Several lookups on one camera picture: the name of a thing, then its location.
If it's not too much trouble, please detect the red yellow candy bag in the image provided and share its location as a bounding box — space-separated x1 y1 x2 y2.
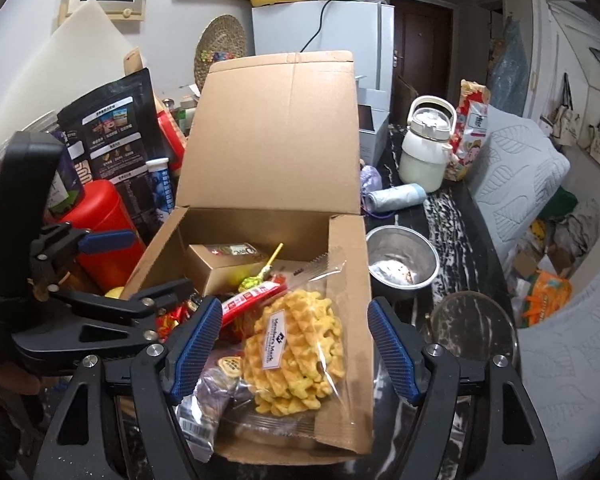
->
156 299 198 342

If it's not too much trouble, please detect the red snack packet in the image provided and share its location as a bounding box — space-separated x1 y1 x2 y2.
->
222 275 287 327

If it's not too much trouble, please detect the silver foil snack pack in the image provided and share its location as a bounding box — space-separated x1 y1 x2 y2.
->
175 348 252 463

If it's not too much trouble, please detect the gold Dove chocolate box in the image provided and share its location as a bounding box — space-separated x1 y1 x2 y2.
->
185 243 268 296

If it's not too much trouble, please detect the waffle cookie bag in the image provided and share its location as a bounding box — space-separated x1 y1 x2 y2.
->
223 247 355 445

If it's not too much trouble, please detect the red plastic container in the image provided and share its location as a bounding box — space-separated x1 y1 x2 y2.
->
58 180 145 292

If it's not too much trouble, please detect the yellow lemon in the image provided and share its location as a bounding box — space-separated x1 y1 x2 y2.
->
105 286 124 299

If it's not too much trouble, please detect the glass mug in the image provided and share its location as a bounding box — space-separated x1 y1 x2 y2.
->
428 292 518 364

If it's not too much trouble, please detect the steel bowl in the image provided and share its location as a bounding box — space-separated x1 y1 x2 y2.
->
366 226 440 292

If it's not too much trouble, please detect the blue tablet tube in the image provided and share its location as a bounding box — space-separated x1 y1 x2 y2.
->
146 157 174 222

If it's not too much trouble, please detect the black coffee bag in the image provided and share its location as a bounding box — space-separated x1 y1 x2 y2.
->
57 68 170 243

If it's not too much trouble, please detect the yellow lollipop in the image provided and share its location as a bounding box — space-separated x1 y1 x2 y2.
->
238 243 284 292

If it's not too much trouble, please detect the orange snack bag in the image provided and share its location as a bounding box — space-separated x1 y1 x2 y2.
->
521 270 572 328

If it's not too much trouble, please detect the white thermos jug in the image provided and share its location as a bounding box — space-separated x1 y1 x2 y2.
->
399 96 457 193

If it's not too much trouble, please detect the cardboard box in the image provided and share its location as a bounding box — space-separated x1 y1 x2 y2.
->
124 50 374 466

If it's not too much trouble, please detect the white foam board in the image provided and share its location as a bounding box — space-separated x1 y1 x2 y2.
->
0 0 142 144

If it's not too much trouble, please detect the woven rattan fan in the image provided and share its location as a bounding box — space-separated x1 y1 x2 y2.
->
194 14 248 90

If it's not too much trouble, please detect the red white snack bag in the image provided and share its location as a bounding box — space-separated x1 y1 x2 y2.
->
444 79 491 182

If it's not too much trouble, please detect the white refrigerator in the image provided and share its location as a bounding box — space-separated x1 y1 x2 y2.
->
251 1 394 108

